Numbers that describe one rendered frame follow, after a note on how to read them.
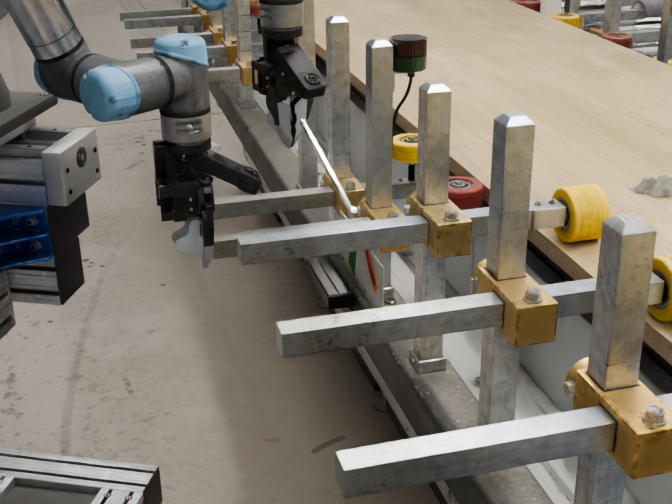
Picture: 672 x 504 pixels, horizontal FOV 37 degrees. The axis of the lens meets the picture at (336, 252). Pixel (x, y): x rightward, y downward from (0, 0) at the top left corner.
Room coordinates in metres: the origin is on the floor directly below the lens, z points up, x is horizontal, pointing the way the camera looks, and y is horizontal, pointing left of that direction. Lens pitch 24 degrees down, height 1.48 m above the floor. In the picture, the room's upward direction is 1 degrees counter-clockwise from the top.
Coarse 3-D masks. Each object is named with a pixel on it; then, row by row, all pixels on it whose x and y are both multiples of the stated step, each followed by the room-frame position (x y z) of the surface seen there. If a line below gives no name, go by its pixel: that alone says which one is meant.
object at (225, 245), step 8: (304, 224) 1.48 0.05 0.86; (312, 224) 1.48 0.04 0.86; (320, 224) 1.48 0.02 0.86; (328, 224) 1.48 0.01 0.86; (336, 224) 1.48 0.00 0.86; (240, 232) 1.46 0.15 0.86; (248, 232) 1.45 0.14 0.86; (256, 232) 1.45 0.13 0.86; (264, 232) 1.45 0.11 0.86; (216, 240) 1.42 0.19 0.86; (224, 240) 1.42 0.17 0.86; (232, 240) 1.43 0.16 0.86; (216, 248) 1.42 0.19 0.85; (224, 248) 1.42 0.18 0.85; (232, 248) 1.43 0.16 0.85; (216, 256) 1.42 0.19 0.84; (224, 256) 1.42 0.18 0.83; (232, 256) 1.43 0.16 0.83
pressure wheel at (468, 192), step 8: (456, 176) 1.57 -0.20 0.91; (464, 176) 1.57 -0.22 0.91; (456, 184) 1.53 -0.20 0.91; (464, 184) 1.54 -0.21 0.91; (472, 184) 1.54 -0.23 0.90; (480, 184) 1.53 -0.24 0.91; (448, 192) 1.51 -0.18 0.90; (456, 192) 1.50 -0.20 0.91; (464, 192) 1.50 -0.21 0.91; (472, 192) 1.50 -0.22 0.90; (480, 192) 1.52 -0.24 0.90; (456, 200) 1.50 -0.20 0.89; (464, 200) 1.50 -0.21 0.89; (472, 200) 1.50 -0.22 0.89; (480, 200) 1.52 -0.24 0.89; (464, 208) 1.50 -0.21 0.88; (472, 208) 1.50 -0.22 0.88
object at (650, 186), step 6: (666, 174) 1.54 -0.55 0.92; (642, 180) 1.51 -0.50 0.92; (648, 180) 1.51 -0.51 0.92; (654, 180) 1.51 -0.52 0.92; (660, 180) 1.51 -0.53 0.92; (666, 180) 1.51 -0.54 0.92; (630, 186) 1.53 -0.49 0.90; (636, 186) 1.51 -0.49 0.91; (642, 186) 1.50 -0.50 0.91; (648, 186) 1.51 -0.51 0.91; (654, 186) 1.51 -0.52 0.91; (660, 186) 1.51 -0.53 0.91; (666, 186) 1.49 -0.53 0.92; (636, 192) 1.50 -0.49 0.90; (642, 192) 1.50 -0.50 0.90; (648, 192) 1.49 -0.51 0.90; (654, 192) 1.48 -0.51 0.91; (660, 192) 1.48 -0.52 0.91; (666, 192) 1.48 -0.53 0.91
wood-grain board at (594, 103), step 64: (320, 0) 3.30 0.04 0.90; (384, 0) 3.28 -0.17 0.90; (448, 0) 3.27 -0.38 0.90; (448, 64) 2.39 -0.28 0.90; (512, 64) 2.38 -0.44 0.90; (576, 64) 2.37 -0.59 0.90; (640, 64) 2.36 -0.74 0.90; (576, 128) 1.85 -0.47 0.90; (640, 128) 1.85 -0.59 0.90; (576, 256) 1.26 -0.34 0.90
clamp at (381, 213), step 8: (360, 208) 1.56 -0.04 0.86; (368, 208) 1.53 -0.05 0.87; (376, 208) 1.52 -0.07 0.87; (384, 208) 1.52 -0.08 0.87; (392, 208) 1.52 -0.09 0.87; (368, 216) 1.52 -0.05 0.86; (376, 216) 1.49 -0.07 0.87; (384, 216) 1.49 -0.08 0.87; (400, 216) 1.49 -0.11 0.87; (384, 248) 1.45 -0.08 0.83; (392, 248) 1.46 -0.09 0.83; (400, 248) 1.46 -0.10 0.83; (408, 248) 1.46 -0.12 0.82
